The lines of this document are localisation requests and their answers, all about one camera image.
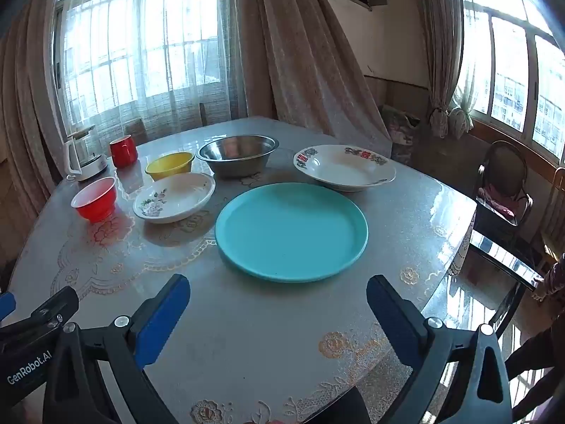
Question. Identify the teal plate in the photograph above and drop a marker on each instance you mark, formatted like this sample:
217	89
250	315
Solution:
291	229

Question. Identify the yellow bowl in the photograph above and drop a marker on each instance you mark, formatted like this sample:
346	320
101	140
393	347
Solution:
170	168

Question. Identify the red mug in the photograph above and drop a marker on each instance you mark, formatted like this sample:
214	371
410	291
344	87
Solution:
121	152

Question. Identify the large barred window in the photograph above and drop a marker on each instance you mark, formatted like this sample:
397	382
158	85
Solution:
176	31

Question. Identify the wooden chair back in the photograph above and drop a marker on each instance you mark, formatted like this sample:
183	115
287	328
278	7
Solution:
203	115
137	130

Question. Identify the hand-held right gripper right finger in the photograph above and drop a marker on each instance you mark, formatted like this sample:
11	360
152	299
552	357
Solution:
388	309

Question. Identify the tied brown curtain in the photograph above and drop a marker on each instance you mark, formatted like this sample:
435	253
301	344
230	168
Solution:
441	31

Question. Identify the small white floral plate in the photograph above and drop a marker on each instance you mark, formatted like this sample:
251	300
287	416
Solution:
176	194

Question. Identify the black round-back chair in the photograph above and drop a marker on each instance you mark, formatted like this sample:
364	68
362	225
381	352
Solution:
499	203

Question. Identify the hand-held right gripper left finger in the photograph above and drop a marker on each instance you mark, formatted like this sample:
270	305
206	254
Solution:
163	313

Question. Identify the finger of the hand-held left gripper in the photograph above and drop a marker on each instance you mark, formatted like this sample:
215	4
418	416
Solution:
53	304
6	307

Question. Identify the large white plate red print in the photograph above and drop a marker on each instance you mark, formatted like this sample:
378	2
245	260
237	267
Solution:
344	168

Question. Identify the patterned bag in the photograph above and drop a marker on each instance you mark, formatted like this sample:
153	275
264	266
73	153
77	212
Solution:
401	137

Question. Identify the sheer white curtain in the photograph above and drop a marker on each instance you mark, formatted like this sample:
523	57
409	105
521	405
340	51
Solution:
132	110

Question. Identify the black glossy bench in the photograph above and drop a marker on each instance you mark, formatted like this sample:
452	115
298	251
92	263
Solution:
503	256

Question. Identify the corner window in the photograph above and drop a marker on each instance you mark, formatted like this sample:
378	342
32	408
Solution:
507	75

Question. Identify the red bowl white inside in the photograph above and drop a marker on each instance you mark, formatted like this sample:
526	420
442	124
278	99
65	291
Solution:
95	205

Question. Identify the stainless steel bowl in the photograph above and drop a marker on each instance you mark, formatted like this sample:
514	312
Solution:
238	161

